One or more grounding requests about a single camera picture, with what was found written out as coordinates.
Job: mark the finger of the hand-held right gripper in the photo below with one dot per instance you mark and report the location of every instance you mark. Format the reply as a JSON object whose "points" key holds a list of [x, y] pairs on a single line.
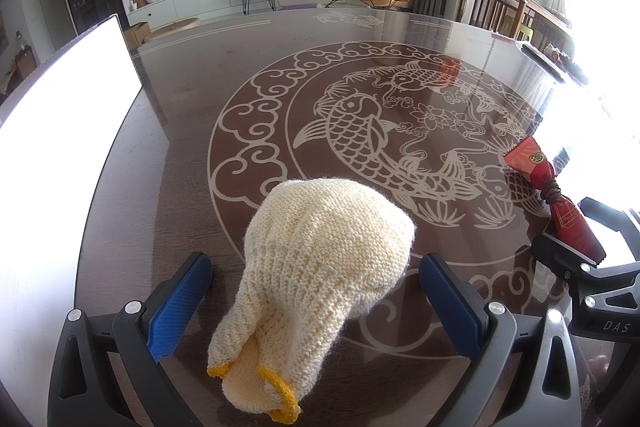
{"points": [[560, 254], [600, 207]]}

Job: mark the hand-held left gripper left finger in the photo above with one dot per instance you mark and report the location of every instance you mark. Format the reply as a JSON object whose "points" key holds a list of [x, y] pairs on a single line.
{"points": [[180, 307]]}

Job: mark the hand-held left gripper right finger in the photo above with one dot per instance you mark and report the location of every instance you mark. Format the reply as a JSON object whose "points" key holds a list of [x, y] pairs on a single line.
{"points": [[450, 307]]}

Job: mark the red snack packet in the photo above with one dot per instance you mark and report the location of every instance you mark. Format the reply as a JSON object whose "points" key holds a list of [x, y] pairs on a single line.
{"points": [[570, 217]]}

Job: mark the white storage box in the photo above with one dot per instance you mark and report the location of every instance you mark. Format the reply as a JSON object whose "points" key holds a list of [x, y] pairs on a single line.
{"points": [[65, 132]]}

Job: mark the dark patterned desktop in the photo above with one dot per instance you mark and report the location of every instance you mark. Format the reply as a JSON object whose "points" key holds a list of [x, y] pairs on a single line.
{"points": [[175, 187]]}

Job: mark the green plastic stool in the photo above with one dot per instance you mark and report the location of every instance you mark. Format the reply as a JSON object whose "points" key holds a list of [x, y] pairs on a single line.
{"points": [[515, 27]]}

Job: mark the wooden chair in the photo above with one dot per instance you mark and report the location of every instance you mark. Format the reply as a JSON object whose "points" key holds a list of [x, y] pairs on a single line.
{"points": [[487, 7]]}

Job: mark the cardboard box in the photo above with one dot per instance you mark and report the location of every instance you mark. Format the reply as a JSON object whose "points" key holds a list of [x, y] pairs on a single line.
{"points": [[135, 36]]}

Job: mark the small wooden cabinet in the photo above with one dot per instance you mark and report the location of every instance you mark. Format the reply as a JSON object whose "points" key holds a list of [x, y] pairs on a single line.
{"points": [[25, 64]]}

